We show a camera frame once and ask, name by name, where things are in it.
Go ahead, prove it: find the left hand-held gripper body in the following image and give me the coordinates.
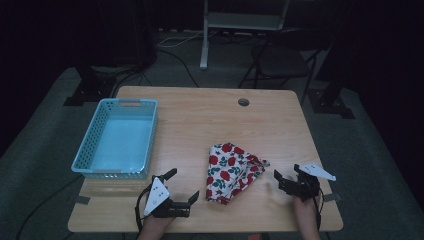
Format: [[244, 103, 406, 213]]
[[143, 176, 191, 220]]

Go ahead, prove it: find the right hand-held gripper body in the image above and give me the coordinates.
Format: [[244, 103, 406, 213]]
[[281, 161, 337, 203]]

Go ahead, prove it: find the red floral white shirt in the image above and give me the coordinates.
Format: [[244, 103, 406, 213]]
[[205, 142, 271, 206]]

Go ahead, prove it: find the person's right hand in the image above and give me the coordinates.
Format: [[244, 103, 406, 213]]
[[292, 194, 321, 222]]

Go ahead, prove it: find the person's left hand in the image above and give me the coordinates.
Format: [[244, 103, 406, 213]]
[[141, 214, 176, 234]]

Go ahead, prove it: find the grey tape strip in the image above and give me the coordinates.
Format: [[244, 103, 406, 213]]
[[322, 192, 342, 203]]

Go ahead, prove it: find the light blue plastic basket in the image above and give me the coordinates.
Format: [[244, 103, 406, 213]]
[[70, 97, 159, 180]]

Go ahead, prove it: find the black stand base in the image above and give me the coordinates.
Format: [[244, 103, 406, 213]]
[[307, 85, 356, 120], [62, 65, 118, 107]]

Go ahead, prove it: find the black folding chair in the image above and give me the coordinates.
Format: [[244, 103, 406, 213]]
[[237, 27, 322, 102]]

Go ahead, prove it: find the white metal stand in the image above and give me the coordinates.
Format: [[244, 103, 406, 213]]
[[198, 0, 292, 71]]

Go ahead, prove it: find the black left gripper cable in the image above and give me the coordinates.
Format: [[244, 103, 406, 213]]
[[134, 184, 155, 240]]

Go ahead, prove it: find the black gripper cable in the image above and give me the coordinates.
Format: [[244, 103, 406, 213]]
[[312, 187, 326, 232], [134, 184, 155, 240]]

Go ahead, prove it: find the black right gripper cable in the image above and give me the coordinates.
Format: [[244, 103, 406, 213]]
[[312, 187, 326, 232]]

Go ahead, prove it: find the long black floor cable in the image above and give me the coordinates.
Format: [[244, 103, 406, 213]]
[[14, 174, 83, 240]]

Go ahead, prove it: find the white floor cable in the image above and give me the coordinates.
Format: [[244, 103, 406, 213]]
[[156, 29, 218, 49]]

